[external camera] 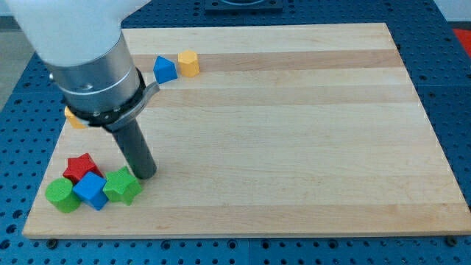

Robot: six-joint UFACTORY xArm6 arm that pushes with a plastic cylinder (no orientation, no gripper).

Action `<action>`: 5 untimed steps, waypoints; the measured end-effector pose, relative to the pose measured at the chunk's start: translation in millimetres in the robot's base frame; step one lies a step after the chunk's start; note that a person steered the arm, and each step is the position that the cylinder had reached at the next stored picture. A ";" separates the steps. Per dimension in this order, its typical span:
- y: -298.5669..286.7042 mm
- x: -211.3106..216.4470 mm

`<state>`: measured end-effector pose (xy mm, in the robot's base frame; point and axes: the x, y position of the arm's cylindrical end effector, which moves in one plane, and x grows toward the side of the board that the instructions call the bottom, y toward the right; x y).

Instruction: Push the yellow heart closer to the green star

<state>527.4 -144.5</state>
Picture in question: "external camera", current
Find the blue cube block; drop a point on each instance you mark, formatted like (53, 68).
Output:
(90, 190)

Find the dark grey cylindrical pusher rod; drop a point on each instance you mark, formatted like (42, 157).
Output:
(133, 146)

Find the yellow hexagon block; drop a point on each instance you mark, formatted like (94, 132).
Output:
(189, 63)

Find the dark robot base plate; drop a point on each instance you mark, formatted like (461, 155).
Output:
(220, 6)

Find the green cylinder block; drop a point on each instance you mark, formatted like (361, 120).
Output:
(61, 195)

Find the blue pentagon block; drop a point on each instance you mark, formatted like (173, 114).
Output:
(164, 70)

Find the green star block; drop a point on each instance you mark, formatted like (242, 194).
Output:
(121, 186)

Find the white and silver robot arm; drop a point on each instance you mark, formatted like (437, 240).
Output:
(84, 48)

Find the light wooden board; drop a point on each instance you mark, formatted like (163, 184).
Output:
(287, 131)

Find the red star block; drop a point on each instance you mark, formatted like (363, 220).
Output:
(78, 167)

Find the yellow heart block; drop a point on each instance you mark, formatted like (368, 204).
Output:
(73, 120)

